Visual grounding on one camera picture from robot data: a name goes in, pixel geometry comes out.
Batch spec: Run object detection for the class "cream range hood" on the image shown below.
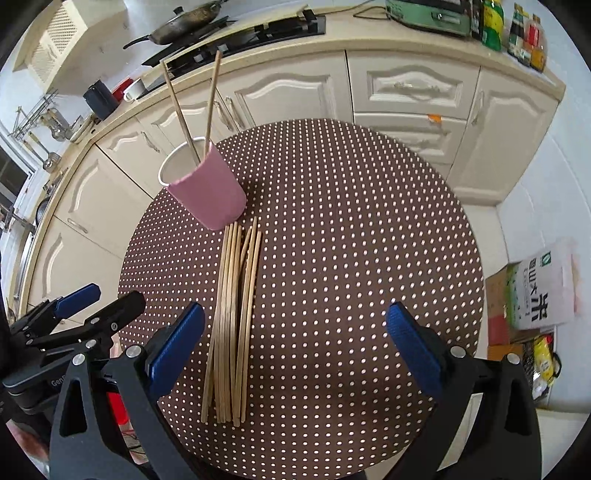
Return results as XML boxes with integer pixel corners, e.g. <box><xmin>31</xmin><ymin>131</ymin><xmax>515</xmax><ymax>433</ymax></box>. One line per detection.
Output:
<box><xmin>14</xmin><ymin>0</ymin><xmax>88</xmax><ymax>88</ymax></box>

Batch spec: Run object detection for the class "dark glass bottle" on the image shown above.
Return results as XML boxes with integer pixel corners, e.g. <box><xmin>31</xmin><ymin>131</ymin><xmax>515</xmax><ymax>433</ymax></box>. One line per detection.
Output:
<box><xmin>470</xmin><ymin>0</ymin><xmax>485</xmax><ymax>40</ymax></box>

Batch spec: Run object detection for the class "pile of wooden chopsticks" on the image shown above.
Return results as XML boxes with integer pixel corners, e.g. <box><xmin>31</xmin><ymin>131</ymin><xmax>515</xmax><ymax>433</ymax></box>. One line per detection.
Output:
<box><xmin>201</xmin><ymin>216</ymin><xmax>263</xmax><ymax>428</ymax></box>

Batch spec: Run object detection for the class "green kitchen appliance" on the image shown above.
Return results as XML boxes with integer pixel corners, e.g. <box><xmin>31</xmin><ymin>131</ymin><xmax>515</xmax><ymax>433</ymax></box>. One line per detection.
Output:
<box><xmin>385</xmin><ymin>0</ymin><xmax>474</xmax><ymax>38</ymax></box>

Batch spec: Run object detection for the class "white rice bag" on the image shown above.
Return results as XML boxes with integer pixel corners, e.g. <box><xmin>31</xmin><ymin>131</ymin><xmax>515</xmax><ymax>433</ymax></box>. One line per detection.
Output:
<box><xmin>505</xmin><ymin>237</ymin><xmax>578</xmax><ymax>330</ymax></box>

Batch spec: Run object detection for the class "small cream drawer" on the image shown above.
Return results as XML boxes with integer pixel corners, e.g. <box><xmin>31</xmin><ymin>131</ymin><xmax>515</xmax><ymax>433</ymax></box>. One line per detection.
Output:
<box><xmin>353</xmin><ymin>113</ymin><xmax>467</xmax><ymax>167</ymax></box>

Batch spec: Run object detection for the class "black container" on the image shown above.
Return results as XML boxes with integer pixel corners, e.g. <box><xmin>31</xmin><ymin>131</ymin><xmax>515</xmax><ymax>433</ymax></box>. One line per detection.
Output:
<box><xmin>83</xmin><ymin>80</ymin><xmax>120</xmax><ymax>118</ymax></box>

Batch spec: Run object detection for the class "red plastic object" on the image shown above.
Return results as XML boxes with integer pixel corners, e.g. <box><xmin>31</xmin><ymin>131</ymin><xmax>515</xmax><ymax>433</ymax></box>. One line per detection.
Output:
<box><xmin>106</xmin><ymin>392</ymin><xmax>127</xmax><ymax>425</ymax></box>

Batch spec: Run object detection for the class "pink cup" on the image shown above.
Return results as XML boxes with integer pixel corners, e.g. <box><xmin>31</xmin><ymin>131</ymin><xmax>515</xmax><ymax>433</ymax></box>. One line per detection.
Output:
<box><xmin>158</xmin><ymin>137</ymin><xmax>247</xmax><ymax>230</ymax></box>

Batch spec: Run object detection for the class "white mug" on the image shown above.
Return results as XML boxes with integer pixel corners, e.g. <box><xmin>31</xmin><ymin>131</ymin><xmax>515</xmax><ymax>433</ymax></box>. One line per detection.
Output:
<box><xmin>122</xmin><ymin>78</ymin><xmax>146</xmax><ymax>102</ymax></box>

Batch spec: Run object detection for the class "large cream drawer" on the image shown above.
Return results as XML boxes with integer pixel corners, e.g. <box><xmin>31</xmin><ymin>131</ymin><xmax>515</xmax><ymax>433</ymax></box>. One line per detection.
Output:
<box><xmin>348</xmin><ymin>53</ymin><xmax>481</xmax><ymax>118</ymax></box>

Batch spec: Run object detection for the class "long wooden chopstick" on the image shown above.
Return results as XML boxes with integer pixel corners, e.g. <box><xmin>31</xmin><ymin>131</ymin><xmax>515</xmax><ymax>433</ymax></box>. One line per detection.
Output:
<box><xmin>163</xmin><ymin>61</ymin><xmax>201</xmax><ymax>163</ymax></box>
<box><xmin>204</xmin><ymin>50</ymin><xmax>222</xmax><ymax>141</ymax></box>

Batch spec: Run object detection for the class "dark metal wok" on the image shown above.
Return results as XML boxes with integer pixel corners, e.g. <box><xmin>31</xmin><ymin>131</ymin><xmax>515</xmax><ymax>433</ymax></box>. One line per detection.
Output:
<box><xmin>122</xmin><ymin>0</ymin><xmax>229</xmax><ymax>51</ymax></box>

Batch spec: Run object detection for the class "cardboard box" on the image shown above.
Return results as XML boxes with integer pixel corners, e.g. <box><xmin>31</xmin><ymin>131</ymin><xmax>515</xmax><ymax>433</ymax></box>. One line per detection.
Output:
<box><xmin>485</xmin><ymin>263</ymin><xmax>555</xmax><ymax>347</ymax></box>

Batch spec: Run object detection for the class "cream kitchen cabinet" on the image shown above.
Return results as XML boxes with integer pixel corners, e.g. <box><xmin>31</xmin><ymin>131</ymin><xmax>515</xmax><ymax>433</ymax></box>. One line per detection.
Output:
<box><xmin>21</xmin><ymin>39</ymin><xmax>566</xmax><ymax>333</ymax></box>

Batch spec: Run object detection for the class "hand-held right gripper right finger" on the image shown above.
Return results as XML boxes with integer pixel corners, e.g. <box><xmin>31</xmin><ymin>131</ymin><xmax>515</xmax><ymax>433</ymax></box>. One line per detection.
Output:
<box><xmin>385</xmin><ymin>301</ymin><xmax>543</xmax><ymax>480</ymax></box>

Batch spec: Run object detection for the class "red label sauce bottle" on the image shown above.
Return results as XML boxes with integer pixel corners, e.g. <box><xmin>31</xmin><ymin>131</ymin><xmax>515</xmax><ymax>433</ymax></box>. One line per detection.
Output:
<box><xmin>529</xmin><ymin>15</ymin><xmax>548</xmax><ymax>72</ymax></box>

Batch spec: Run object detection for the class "black gas stove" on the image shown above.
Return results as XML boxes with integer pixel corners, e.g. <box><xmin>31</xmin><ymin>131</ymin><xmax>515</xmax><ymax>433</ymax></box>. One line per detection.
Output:
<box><xmin>139</xmin><ymin>10</ymin><xmax>327</xmax><ymax>100</ymax></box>

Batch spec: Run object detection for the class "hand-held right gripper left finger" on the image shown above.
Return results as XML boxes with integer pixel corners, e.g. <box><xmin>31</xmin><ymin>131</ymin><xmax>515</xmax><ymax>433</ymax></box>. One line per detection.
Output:
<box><xmin>48</xmin><ymin>302</ymin><xmax>206</xmax><ymax>480</ymax></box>

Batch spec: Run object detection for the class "brown polka dot tablecloth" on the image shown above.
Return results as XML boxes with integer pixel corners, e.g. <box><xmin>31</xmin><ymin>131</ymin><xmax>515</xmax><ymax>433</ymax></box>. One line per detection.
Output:
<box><xmin>117</xmin><ymin>119</ymin><xmax>485</xmax><ymax>480</ymax></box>

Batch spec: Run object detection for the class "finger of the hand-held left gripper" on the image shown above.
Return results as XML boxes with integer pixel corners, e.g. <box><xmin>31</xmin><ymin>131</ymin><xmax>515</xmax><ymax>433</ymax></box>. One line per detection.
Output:
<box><xmin>28</xmin><ymin>291</ymin><xmax>147</xmax><ymax>357</ymax></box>
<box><xmin>9</xmin><ymin>283</ymin><xmax>102</xmax><ymax>347</ymax></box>

